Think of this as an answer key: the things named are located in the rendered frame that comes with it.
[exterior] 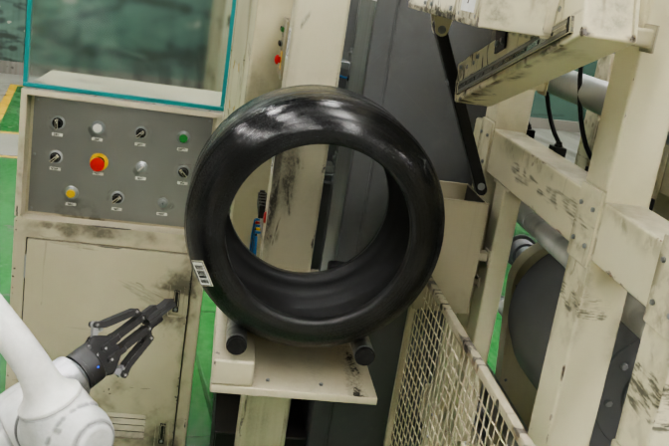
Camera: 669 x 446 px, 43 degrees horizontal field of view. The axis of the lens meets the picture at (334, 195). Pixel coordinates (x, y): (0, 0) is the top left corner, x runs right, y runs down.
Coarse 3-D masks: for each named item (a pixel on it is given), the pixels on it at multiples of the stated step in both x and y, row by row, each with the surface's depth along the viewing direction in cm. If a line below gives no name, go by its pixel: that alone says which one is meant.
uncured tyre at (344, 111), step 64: (256, 128) 168; (320, 128) 167; (384, 128) 171; (192, 192) 172; (192, 256) 175; (256, 256) 204; (384, 256) 204; (256, 320) 177; (320, 320) 179; (384, 320) 181
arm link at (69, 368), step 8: (56, 360) 151; (64, 360) 150; (72, 360) 152; (64, 368) 149; (72, 368) 149; (80, 368) 151; (72, 376) 148; (80, 376) 149; (88, 384) 150; (88, 392) 151
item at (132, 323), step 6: (132, 318) 163; (138, 318) 162; (144, 318) 163; (126, 324) 161; (132, 324) 161; (138, 324) 162; (120, 330) 160; (126, 330) 160; (114, 336) 158; (120, 336) 159; (108, 342) 156; (114, 342) 158; (102, 348) 156; (108, 348) 156
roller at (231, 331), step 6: (228, 318) 190; (228, 324) 186; (234, 324) 184; (228, 330) 183; (234, 330) 181; (240, 330) 182; (228, 336) 180; (234, 336) 179; (240, 336) 179; (246, 336) 182; (228, 342) 178; (234, 342) 179; (240, 342) 179; (246, 342) 179; (228, 348) 179; (234, 348) 179; (240, 348) 179
